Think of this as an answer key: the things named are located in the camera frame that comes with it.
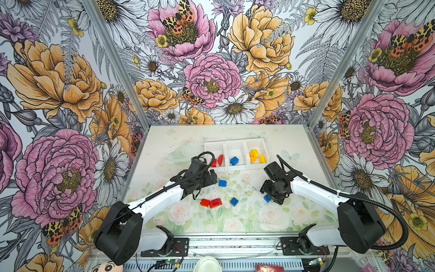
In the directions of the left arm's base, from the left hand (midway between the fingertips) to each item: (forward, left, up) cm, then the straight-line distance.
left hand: (208, 182), depth 87 cm
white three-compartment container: (+21, -16, -5) cm, 27 cm away
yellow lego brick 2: (+23, -29, -6) cm, 37 cm away
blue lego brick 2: (+3, -8, -7) cm, 11 cm away
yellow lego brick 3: (+17, -31, -5) cm, 36 cm away
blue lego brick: (+17, -14, -5) cm, 23 cm away
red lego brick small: (-7, +2, -7) cm, 10 cm away
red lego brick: (+15, -3, -6) cm, 16 cm away
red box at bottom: (-35, -24, -2) cm, 42 cm away
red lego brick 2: (-8, -4, -6) cm, 11 cm away
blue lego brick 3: (-8, -13, -5) cm, 16 cm away
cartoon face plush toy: (-34, +35, +1) cm, 49 cm away
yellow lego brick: (+18, -25, -3) cm, 31 cm away
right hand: (-7, -29, -3) cm, 30 cm away
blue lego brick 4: (-7, -30, -4) cm, 31 cm away
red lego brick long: (+17, -6, -5) cm, 19 cm away
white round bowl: (-33, -1, -6) cm, 34 cm away
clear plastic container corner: (-34, -65, -5) cm, 73 cm away
